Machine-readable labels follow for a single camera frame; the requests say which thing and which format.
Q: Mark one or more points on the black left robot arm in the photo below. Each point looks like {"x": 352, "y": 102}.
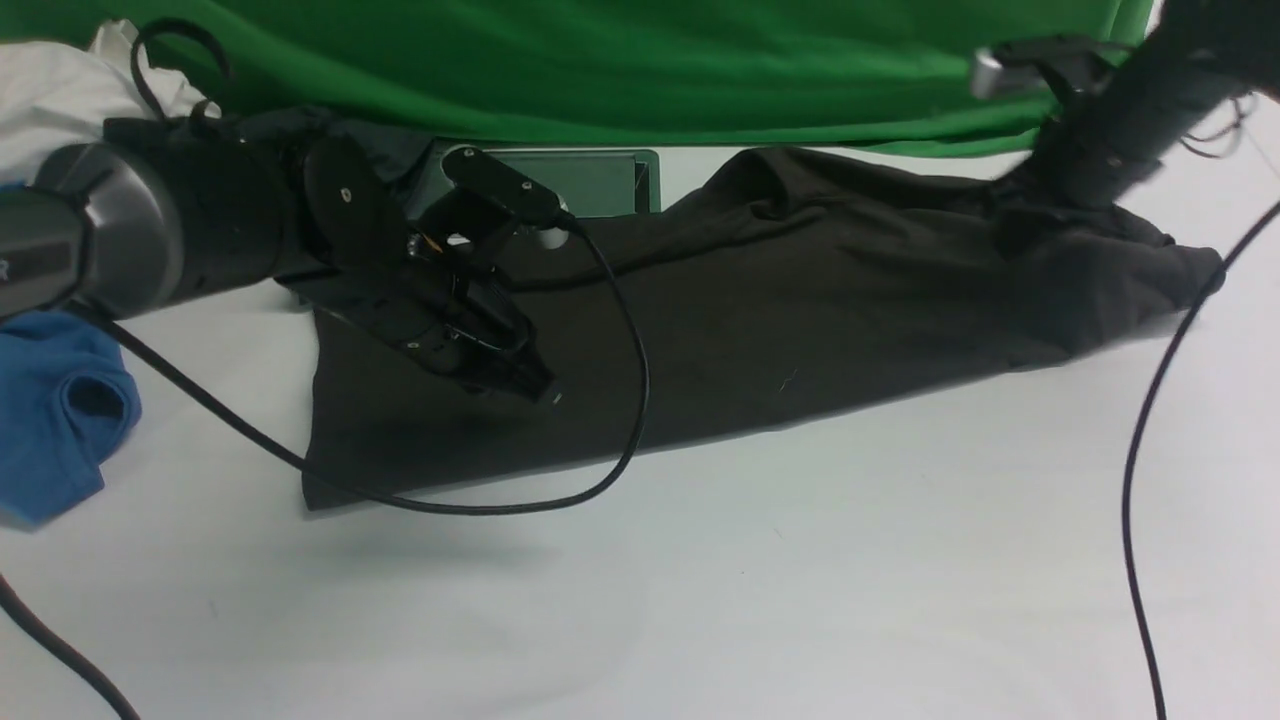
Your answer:
{"x": 160, "y": 214}

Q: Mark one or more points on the green backdrop cloth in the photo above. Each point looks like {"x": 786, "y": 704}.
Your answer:
{"x": 888, "y": 76}

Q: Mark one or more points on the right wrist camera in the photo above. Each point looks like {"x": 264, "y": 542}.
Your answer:
{"x": 1067, "y": 65}

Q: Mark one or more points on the dark gray long-sleeve top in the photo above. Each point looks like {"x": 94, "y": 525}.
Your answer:
{"x": 794, "y": 284}

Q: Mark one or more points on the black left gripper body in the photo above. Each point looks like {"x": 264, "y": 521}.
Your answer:
{"x": 376, "y": 271}

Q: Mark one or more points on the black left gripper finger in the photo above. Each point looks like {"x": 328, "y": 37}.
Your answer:
{"x": 478, "y": 367}
{"x": 519, "y": 372}

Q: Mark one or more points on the metal table cable hatch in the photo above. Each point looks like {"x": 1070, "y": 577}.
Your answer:
{"x": 594, "y": 183}

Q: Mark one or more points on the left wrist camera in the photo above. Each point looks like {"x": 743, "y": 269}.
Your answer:
{"x": 528, "y": 206}

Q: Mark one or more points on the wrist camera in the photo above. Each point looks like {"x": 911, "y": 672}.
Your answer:
{"x": 528, "y": 206}
{"x": 1067, "y": 65}

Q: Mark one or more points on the blue t-shirt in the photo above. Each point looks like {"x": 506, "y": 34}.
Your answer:
{"x": 67, "y": 405}

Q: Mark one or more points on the dark slate crumpled garment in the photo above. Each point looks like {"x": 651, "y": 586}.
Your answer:
{"x": 399, "y": 155}

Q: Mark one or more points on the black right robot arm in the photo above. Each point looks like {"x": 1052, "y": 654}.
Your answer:
{"x": 1199, "y": 55}

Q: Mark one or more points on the white crumpled garment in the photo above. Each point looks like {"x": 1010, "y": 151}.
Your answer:
{"x": 55, "y": 95}

